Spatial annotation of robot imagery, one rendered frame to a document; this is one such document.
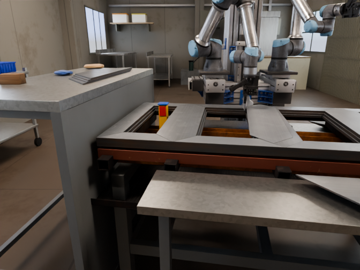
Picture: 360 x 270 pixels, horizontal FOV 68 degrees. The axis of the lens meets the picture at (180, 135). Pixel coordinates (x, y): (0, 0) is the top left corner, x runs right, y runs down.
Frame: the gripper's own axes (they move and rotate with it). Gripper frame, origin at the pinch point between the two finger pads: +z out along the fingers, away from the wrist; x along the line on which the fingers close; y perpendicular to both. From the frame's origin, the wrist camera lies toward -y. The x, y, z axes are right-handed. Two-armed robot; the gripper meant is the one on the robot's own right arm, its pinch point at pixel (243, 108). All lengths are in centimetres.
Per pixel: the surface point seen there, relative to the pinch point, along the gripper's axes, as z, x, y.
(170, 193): 11, -85, -29
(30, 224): 67, -43, -126
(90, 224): 40, -70, -69
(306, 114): 3.4, 2.3, 37.2
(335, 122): 2.5, -15.8, 46.7
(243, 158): 6, -62, -3
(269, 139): 1, -53, 7
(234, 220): 13, -94, -8
